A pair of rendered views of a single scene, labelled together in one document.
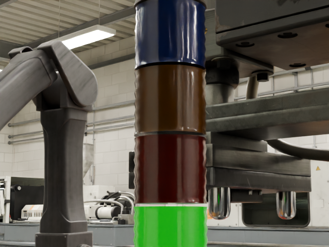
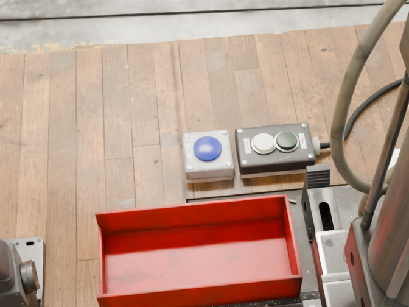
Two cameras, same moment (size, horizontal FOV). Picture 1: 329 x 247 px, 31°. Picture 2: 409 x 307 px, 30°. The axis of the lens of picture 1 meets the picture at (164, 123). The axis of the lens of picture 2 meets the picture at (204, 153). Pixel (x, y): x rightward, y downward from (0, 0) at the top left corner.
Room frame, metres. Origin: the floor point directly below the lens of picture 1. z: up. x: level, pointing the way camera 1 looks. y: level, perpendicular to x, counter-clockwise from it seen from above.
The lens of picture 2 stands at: (0.52, 0.24, 1.81)
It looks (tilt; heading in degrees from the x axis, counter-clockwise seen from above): 56 degrees down; 316
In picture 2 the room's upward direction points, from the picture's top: 2 degrees counter-clockwise
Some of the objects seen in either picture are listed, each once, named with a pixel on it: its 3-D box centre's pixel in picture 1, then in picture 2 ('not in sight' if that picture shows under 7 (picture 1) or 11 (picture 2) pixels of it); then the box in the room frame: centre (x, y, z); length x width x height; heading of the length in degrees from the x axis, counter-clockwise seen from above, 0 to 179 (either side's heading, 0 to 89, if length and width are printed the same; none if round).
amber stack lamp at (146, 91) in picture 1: (170, 104); not in sight; (0.31, 0.00, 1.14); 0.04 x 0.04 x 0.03
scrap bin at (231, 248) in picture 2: not in sight; (196, 254); (0.86, -0.06, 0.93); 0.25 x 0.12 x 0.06; 49
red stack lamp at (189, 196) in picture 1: (170, 171); not in sight; (0.31, 0.00, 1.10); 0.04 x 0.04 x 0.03
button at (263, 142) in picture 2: not in sight; (263, 145); (0.91, -0.24, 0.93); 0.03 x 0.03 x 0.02
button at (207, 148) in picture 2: not in sight; (207, 150); (0.96, -0.18, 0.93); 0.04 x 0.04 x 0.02
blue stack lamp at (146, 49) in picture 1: (170, 39); not in sight; (0.31, 0.00, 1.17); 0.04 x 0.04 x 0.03
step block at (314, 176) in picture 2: not in sight; (318, 204); (0.78, -0.21, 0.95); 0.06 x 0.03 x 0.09; 139
